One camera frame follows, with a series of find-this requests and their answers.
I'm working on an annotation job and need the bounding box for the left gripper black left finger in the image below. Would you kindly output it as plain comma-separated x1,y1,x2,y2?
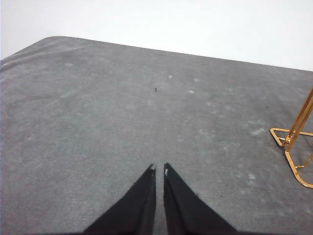
83,163,157,235

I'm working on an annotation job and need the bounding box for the gold wire cup holder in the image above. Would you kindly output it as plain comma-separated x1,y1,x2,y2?
269,87,313,189

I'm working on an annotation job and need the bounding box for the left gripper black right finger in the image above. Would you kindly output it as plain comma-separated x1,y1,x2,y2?
163,163,239,235

